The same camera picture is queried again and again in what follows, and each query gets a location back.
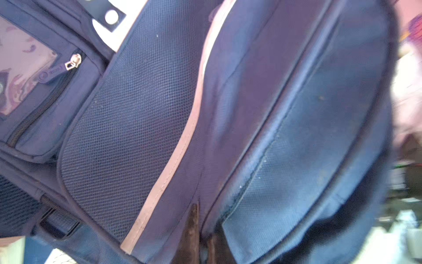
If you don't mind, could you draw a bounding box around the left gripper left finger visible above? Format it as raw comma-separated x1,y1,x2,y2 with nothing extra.
171,204,200,264

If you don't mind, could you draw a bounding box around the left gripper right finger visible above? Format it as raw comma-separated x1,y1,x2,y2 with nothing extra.
207,227,236,264

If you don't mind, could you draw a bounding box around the navy blue student backpack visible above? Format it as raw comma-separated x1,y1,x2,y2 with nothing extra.
1,1,398,264

